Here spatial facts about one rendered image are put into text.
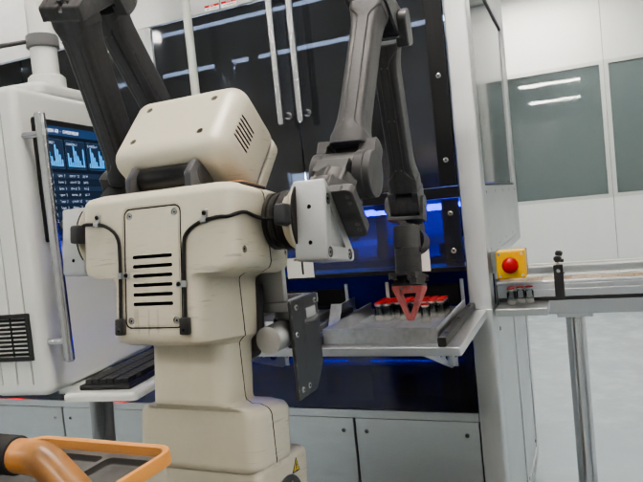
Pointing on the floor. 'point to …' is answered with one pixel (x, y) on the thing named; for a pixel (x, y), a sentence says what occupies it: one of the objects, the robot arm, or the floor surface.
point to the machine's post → (476, 236)
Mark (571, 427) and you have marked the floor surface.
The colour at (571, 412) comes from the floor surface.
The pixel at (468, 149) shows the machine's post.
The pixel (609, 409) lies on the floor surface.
